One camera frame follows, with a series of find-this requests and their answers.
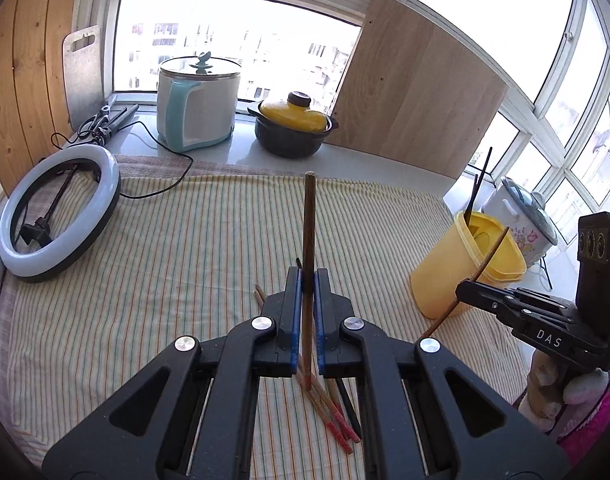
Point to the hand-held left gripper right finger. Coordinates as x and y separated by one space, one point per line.
319 330

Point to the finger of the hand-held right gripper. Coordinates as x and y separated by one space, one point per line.
510 317
510 297

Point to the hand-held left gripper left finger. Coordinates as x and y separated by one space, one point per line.
296 325

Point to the brown wooden chopstick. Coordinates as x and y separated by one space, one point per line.
487 260
324 410
337 407

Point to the yellow plastic container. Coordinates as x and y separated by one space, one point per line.
445 280

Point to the brown red-tipped chopstick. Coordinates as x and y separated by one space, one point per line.
309 230

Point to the dark brown chopstick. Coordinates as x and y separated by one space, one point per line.
475 190
482 175

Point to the person's right forearm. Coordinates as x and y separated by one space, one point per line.
585 410

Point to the person's right hand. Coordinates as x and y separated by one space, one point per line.
542 385

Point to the floral white slow cooker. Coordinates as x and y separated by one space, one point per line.
522 220

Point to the striped tablecloth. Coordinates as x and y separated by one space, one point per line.
185 260

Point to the black casserole yellow lid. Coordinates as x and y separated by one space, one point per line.
290 140

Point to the light wooden board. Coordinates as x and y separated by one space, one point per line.
410 100

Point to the white teal electric pot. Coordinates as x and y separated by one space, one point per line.
210 110

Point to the white cutting board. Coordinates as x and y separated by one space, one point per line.
85 90

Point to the brown wooden plank board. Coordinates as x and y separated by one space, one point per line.
30 60

